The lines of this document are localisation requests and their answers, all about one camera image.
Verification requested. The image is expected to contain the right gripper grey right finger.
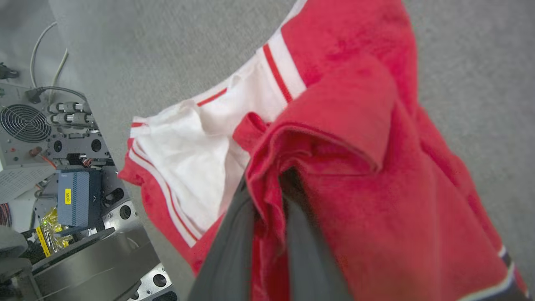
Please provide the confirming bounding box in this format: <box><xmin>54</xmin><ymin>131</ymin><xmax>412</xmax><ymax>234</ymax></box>
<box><xmin>279</xmin><ymin>167</ymin><xmax>354</xmax><ymax>301</ymax></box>

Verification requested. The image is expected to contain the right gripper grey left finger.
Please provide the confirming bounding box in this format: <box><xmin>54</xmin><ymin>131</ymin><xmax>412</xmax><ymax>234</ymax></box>
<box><xmin>187</xmin><ymin>173</ymin><xmax>259</xmax><ymax>301</ymax></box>

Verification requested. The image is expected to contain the red garment with white trim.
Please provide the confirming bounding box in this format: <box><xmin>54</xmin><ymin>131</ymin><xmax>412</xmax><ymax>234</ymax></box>
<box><xmin>118</xmin><ymin>0</ymin><xmax>530</xmax><ymax>301</ymax></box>

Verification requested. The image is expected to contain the silver perforated metal plate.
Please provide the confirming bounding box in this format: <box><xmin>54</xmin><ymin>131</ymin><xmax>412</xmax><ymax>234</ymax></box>
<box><xmin>102</xmin><ymin>200</ymin><xmax>178</xmax><ymax>301</ymax></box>

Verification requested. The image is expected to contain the blue box with yellow sticker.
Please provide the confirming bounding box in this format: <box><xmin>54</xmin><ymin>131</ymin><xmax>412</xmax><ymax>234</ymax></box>
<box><xmin>56</xmin><ymin>168</ymin><xmax>103</xmax><ymax>228</ymax></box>

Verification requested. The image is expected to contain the yellow plastic packet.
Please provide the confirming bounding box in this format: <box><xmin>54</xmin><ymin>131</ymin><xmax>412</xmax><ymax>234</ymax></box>
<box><xmin>35</xmin><ymin>208</ymin><xmax>74</xmax><ymax>258</ymax></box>

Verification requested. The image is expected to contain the black connector panel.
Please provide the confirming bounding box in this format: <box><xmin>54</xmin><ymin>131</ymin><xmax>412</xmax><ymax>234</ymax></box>
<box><xmin>42</xmin><ymin>125</ymin><xmax>114</xmax><ymax>168</ymax></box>

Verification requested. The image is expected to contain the grey electronics box with fan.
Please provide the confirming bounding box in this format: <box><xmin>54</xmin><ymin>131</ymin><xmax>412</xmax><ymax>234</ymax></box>
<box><xmin>0</xmin><ymin>83</ymin><xmax>99</xmax><ymax>170</ymax></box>

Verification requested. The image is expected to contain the black plug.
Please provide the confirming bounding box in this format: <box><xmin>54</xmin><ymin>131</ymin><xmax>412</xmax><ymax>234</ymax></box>
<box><xmin>0</xmin><ymin>62</ymin><xmax>20</xmax><ymax>80</ymax></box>

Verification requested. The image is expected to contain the black power cable with plug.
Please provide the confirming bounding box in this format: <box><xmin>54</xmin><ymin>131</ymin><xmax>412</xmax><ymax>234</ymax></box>
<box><xmin>25</xmin><ymin>85</ymin><xmax>87</xmax><ymax>105</ymax></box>

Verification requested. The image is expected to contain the white cable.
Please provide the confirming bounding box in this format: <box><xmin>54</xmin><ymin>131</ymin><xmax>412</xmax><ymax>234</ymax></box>
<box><xmin>30</xmin><ymin>21</ymin><xmax>58</xmax><ymax>89</ymax></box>
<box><xmin>48</xmin><ymin>48</ymin><xmax>70</xmax><ymax>105</ymax></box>

